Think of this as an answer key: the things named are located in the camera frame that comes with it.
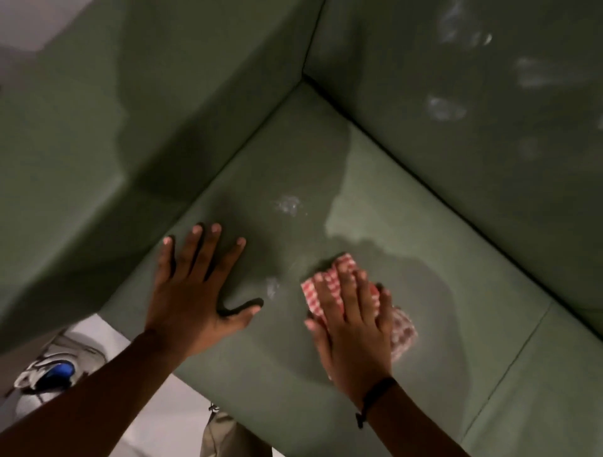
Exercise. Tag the person's right hand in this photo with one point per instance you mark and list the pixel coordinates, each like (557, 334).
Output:
(358, 348)

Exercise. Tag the white sneaker blue insole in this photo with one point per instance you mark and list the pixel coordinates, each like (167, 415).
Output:
(56, 372)

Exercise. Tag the red white checkered cloth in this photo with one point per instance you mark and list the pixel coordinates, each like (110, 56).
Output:
(346, 262)

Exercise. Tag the khaki trousers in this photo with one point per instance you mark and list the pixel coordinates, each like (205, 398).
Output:
(231, 438)

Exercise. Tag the person's left hand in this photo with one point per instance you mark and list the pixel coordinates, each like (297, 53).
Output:
(188, 306)

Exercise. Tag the person's left forearm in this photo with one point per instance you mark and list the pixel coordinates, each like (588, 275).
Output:
(85, 414)

